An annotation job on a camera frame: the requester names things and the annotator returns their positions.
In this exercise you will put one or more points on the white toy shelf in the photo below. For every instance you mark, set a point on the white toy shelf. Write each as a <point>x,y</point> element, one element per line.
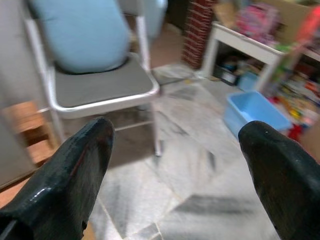
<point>250,45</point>

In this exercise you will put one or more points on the pink child backpack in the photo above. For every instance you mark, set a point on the pink child backpack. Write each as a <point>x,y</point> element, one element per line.
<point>258,22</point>

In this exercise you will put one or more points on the small wooden stool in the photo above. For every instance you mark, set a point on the small wooden stool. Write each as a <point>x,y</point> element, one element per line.
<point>30,125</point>

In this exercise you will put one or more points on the red brick column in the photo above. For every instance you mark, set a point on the red brick column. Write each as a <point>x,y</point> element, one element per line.
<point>197,35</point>

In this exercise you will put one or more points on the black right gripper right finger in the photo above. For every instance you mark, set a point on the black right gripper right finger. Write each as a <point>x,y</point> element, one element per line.
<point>287,180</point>

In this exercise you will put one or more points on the light blue plastic bin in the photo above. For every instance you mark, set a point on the light blue plastic bin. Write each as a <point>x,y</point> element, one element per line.
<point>255,110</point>

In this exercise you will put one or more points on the light blue cushion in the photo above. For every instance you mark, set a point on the light blue cushion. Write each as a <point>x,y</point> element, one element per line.
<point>82,35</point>

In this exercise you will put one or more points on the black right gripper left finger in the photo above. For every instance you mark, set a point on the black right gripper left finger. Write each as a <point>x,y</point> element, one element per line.
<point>62,180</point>

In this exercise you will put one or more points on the grey white folding chair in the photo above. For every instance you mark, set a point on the grey white folding chair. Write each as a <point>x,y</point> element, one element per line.
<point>100,87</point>

